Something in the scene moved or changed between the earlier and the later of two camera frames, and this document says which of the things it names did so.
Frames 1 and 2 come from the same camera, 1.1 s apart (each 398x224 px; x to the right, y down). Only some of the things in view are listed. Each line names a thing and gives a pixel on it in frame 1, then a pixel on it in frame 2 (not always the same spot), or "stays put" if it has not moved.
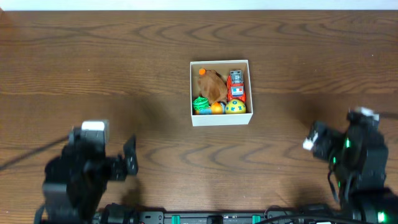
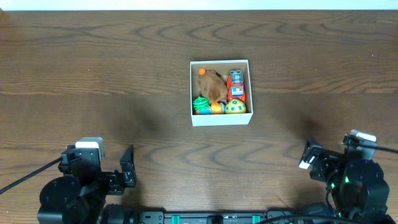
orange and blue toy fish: (217, 108) stays put
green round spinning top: (200, 102) stays put
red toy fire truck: (236, 88) stays put
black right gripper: (331, 137) → (329, 160)
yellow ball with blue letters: (236, 106) stays put
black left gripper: (117, 167) → (116, 180)
